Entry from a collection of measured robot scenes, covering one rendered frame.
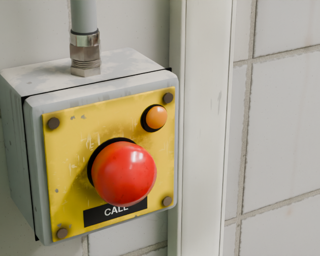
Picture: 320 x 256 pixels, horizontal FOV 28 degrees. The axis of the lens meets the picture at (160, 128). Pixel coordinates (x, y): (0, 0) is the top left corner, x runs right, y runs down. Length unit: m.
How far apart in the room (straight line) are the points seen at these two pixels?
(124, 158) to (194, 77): 0.12
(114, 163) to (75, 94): 0.05
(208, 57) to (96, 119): 0.13
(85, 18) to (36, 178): 0.10
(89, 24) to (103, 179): 0.09
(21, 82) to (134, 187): 0.09
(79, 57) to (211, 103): 0.14
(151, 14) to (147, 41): 0.02
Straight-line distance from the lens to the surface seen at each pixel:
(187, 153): 0.50
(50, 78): 0.40
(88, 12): 0.39
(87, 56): 0.40
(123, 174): 0.37
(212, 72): 0.48
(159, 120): 0.39
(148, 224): 0.54
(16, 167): 0.43
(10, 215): 0.48
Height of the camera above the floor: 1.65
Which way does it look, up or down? 26 degrees down
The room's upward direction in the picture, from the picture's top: straight up
